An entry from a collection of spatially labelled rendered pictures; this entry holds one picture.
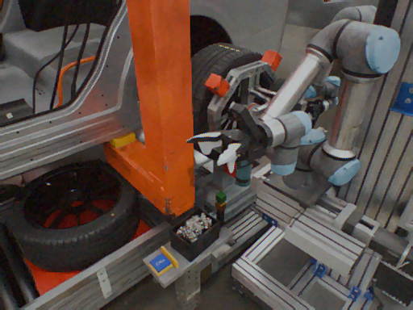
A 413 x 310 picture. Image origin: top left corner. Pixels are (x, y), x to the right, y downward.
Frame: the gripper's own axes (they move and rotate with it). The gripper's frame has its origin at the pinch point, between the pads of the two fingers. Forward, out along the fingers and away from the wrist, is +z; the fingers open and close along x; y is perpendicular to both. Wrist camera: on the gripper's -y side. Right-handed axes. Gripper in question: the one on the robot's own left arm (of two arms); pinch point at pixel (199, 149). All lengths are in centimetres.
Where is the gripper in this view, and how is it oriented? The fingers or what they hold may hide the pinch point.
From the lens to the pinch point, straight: 76.7
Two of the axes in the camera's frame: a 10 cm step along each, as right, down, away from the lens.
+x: -5.1, -3.7, 7.8
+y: 0.7, 8.8, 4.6
